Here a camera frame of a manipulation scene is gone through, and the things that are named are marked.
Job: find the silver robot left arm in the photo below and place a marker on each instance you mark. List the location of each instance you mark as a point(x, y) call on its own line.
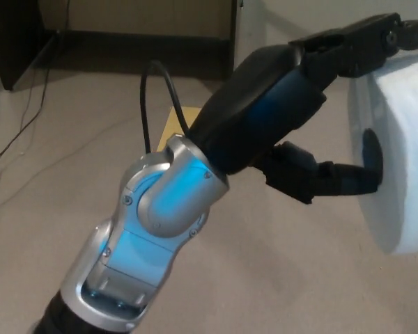
point(160, 205)

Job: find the yellow paper sheet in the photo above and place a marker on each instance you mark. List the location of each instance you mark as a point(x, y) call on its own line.
point(176, 127)

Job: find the white toilet paper roll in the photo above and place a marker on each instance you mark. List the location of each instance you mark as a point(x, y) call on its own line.
point(414, 139)

